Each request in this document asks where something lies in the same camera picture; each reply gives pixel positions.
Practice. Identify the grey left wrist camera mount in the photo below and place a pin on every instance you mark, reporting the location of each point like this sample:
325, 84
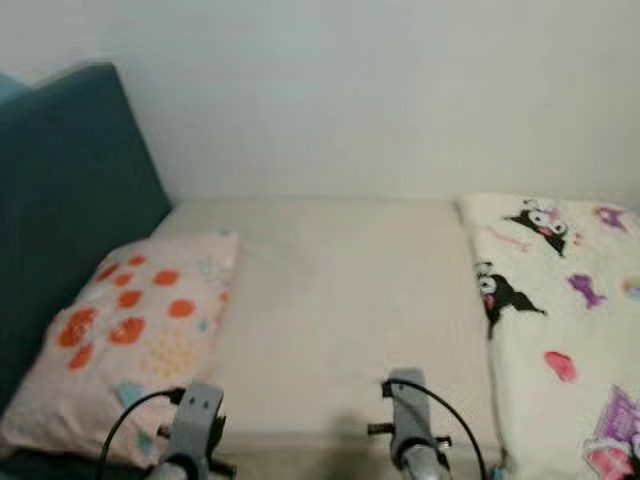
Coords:
198, 420

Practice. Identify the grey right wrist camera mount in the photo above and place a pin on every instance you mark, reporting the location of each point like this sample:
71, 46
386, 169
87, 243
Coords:
408, 410

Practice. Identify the beige bed mattress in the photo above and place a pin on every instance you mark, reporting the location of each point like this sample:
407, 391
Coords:
350, 300

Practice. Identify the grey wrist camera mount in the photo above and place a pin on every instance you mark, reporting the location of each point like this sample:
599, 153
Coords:
408, 410
198, 420

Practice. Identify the teal upholstered headboard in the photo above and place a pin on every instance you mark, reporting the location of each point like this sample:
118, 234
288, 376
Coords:
70, 210

